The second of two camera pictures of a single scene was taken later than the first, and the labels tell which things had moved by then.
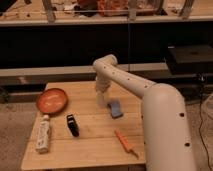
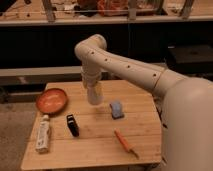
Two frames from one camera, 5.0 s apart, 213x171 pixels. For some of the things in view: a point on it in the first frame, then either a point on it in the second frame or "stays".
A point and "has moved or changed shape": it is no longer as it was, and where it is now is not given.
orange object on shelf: [110, 8] stays
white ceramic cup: [101, 99] has moved or changed shape
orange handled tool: [125, 143] stays
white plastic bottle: [42, 146] stays
